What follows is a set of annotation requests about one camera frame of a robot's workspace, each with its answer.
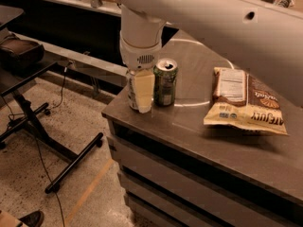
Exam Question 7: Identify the dark shoe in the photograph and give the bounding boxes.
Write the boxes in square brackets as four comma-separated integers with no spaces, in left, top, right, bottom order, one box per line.
[19,210,45,227]

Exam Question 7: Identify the black floor cable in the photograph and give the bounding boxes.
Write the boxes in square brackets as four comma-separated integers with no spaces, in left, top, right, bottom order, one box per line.
[0,61,74,227]

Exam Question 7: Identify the green soda can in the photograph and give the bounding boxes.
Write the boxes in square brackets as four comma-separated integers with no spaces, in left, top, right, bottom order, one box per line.
[153,58,178,106]

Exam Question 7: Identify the white soda can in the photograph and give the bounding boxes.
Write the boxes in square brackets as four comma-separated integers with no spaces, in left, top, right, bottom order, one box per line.
[126,70,138,110]

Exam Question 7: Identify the grey drawer cabinet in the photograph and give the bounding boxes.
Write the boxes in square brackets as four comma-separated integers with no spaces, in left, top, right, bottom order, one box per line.
[106,120,303,227]

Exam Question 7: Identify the chip bag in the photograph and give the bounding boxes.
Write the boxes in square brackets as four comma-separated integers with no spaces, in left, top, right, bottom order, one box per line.
[204,67,287,135]

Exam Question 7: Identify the dark bag on stand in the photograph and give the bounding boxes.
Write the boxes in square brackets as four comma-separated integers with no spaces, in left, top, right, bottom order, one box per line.
[0,34,45,71]

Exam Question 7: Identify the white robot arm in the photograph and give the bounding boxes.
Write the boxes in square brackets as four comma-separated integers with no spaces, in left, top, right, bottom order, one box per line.
[117,0,303,106]

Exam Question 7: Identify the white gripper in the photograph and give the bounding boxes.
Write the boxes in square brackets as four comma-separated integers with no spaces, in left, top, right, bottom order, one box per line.
[119,36,162,114]

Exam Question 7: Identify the striped tool on desk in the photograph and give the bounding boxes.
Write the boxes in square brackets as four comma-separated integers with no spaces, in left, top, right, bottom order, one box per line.
[261,0,294,8]

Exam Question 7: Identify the black rolling stand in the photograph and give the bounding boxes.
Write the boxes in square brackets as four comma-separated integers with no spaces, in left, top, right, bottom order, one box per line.
[0,6,103,194]

